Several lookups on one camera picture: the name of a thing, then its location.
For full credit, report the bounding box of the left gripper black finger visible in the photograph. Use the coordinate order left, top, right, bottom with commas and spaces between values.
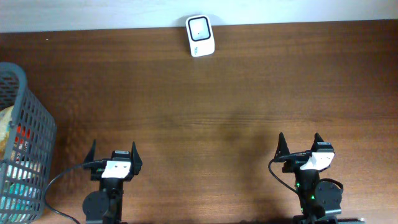
83, 139, 96, 169
131, 142, 142, 174

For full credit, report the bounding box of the grey plastic mesh basket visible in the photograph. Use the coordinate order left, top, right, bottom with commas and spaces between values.
1, 62, 57, 223

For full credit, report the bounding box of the orange spaghetti packet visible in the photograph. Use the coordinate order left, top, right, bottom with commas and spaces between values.
14, 123, 32, 154

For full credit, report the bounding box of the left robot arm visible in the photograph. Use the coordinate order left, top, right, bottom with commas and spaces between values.
82, 142, 142, 224

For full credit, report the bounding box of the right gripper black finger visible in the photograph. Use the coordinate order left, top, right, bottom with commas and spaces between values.
274, 132, 290, 159
311, 133, 323, 152

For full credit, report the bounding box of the white barcode scanner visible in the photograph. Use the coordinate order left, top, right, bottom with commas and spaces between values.
185, 15, 215, 57

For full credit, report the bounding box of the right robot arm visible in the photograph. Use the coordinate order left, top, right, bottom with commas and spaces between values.
268, 133, 343, 223

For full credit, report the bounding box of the cream snack bag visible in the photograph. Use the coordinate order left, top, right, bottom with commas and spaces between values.
0, 106, 14, 160

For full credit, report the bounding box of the left black camera cable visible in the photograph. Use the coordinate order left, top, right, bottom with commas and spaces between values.
44, 159, 106, 224

